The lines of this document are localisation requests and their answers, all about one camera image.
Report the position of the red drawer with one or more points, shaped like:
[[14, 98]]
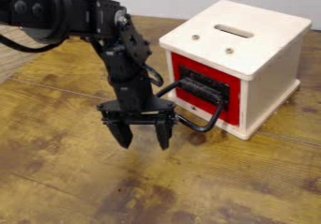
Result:
[[231, 115]]

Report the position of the black metal drawer handle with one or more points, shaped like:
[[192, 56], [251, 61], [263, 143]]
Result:
[[207, 93]]

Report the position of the white wooden box cabinet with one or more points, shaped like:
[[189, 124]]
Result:
[[245, 47]]

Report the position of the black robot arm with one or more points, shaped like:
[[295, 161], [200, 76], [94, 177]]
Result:
[[102, 22]]

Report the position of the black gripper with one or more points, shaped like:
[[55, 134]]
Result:
[[137, 105]]

